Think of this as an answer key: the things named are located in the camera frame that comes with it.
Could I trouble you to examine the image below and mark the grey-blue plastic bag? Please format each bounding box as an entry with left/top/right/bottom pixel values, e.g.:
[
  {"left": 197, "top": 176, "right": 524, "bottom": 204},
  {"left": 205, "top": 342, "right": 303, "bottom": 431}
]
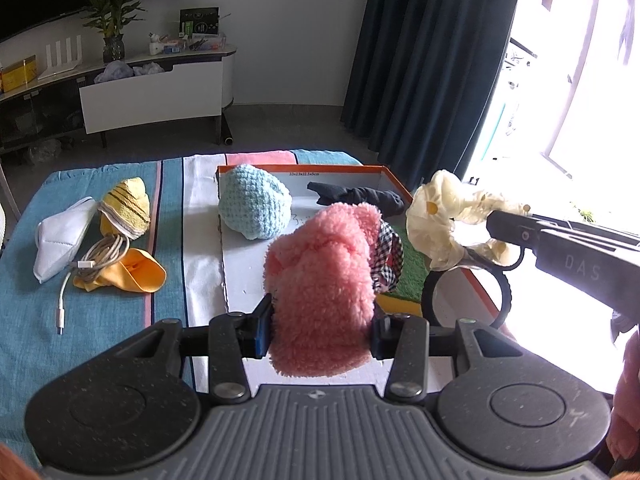
[{"left": 94, "top": 60, "right": 135, "bottom": 83}]

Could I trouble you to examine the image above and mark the yellow striped cloth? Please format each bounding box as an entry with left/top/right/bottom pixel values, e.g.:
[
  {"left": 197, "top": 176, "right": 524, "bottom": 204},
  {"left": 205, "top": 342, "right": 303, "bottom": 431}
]
[{"left": 97, "top": 177, "right": 152, "bottom": 238}]

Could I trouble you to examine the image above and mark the orange cardboard box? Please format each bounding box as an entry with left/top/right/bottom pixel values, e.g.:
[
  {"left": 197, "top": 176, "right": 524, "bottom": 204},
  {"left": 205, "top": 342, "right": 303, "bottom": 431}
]
[{"left": 215, "top": 162, "right": 521, "bottom": 393}]

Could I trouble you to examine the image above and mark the yellow tin box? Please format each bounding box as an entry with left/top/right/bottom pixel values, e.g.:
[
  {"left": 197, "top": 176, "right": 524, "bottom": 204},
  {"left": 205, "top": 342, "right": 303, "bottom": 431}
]
[{"left": 0, "top": 55, "right": 38, "bottom": 93}]

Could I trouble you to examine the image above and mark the person's right hand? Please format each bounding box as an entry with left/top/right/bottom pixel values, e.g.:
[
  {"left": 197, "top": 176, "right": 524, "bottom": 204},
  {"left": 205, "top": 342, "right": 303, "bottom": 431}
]
[{"left": 607, "top": 330, "right": 640, "bottom": 463}]

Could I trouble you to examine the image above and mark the white router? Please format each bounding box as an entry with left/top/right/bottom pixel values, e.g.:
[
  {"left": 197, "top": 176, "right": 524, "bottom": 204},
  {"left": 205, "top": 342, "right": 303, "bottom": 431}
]
[{"left": 39, "top": 32, "right": 83, "bottom": 80}]

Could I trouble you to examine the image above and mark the plain yellow cloth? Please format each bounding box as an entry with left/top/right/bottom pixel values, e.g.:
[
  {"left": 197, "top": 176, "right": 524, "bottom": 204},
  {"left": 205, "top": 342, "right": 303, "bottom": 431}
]
[{"left": 74, "top": 247, "right": 167, "bottom": 295}]

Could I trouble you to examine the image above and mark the light blue knitted hat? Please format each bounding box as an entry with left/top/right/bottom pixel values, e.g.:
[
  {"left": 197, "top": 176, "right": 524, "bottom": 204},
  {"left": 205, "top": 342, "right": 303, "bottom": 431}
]
[{"left": 217, "top": 164, "right": 293, "bottom": 240}]

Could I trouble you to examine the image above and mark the cream ruffled black headband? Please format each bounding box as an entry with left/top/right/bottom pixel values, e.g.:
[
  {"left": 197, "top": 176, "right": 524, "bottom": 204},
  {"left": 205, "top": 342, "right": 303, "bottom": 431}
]
[{"left": 405, "top": 170, "right": 533, "bottom": 331}]

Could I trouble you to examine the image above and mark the white tv cabinet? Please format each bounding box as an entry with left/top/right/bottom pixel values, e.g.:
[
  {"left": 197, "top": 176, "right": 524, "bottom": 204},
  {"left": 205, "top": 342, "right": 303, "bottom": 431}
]
[{"left": 0, "top": 42, "right": 238, "bottom": 153}]

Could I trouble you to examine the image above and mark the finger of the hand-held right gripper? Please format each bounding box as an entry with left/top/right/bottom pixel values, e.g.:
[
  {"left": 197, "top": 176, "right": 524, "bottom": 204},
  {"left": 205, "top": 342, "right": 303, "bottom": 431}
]
[{"left": 485, "top": 209, "right": 640, "bottom": 261}]

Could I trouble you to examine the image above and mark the bamboo plant in dark vase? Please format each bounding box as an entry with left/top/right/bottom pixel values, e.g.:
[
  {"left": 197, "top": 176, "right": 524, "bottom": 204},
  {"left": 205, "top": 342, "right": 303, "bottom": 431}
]
[{"left": 80, "top": 0, "right": 146, "bottom": 63}]

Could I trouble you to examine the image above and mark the dark grey sock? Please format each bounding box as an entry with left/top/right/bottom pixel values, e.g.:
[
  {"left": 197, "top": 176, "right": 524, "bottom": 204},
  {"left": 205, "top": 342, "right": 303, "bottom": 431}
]
[{"left": 306, "top": 181, "right": 406, "bottom": 218}]

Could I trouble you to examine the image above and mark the white face mask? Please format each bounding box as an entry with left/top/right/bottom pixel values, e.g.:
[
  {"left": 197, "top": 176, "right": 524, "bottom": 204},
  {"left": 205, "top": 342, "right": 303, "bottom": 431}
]
[{"left": 32, "top": 196, "right": 98, "bottom": 285}]

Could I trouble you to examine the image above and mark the blue and white striped towel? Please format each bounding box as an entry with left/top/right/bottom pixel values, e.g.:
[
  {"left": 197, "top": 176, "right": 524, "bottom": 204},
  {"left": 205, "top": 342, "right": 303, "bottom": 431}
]
[{"left": 0, "top": 149, "right": 363, "bottom": 466}]

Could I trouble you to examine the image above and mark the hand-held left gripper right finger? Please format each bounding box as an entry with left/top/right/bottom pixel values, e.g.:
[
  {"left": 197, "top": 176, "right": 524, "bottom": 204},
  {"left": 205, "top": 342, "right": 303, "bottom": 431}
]
[{"left": 371, "top": 311, "right": 531, "bottom": 403}]

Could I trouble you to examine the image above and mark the green and yellow sponge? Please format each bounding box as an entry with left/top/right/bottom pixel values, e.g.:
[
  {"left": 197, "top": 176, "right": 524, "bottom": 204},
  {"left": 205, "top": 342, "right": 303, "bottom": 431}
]
[{"left": 375, "top": 232, "right": 431, "bottom": 311}]

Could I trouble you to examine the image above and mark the white charging cable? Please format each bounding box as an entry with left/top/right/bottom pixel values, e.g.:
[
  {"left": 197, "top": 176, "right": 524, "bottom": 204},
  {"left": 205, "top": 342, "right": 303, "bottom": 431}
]
[{"left": 56, "top": 232, "right": 131, "bottom": 336}]

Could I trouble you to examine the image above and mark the dark blue curtain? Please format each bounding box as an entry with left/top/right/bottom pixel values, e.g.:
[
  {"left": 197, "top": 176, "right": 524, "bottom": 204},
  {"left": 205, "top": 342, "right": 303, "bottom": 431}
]
[{"left": 340, "top": 0, "right": 528, "bottom": 193}]

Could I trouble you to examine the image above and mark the pink fluffy hair band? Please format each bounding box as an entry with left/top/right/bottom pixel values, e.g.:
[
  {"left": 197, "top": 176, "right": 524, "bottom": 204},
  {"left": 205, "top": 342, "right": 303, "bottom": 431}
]
[{"left": 263, "top": 202, "right": 406, "bottom": 378}]

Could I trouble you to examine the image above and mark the black and green box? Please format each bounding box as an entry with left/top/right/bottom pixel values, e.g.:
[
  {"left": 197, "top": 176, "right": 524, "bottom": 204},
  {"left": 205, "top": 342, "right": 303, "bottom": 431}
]
[{"left": 179, "top": 7, "right": 220, "bottom": 38}]

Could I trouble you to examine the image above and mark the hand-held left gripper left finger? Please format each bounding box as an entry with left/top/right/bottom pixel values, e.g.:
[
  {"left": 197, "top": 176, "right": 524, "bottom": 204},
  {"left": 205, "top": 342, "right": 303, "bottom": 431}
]
[{"left": 100, "top": 292, "right": 275, "bottom": 405}]

